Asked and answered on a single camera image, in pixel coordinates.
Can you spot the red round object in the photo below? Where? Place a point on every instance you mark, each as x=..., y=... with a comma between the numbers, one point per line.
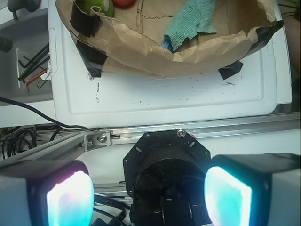
x=123, y=3

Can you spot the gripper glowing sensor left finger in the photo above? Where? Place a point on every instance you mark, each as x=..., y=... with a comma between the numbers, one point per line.
x=45, y=193

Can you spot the black hex key set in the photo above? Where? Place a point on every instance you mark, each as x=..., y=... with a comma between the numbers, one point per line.
x=35, y=62

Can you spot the aluminium extrusion rail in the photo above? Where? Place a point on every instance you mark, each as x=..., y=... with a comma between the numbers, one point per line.
x=212, y=128

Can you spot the brown paper bag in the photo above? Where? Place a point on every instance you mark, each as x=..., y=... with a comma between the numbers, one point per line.
x=130, y=41

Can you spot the grey tool tray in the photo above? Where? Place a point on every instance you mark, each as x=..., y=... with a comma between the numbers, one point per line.
x=27, y=40

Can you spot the teal blue cloth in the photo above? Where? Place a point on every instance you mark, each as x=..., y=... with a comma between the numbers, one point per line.
x=196, y=16

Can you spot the white plastic tray lid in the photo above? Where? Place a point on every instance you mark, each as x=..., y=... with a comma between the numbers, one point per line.
x=116, y=99

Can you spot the orange hex key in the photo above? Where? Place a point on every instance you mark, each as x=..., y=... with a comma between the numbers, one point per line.
x=26, y=84

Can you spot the metal corner bracket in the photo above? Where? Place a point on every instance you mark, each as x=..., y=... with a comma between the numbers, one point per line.
x=96, y=140

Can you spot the diagonal aluminium rail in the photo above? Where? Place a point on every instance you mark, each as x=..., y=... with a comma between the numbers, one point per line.
x=69, y=147

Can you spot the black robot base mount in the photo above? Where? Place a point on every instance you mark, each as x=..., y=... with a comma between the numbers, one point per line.
x=164, y=175

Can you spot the green round object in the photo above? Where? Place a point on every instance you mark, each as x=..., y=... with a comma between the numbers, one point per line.
x=105, y=6

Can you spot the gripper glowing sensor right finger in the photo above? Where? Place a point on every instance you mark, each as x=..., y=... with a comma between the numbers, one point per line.
x=254, y=189

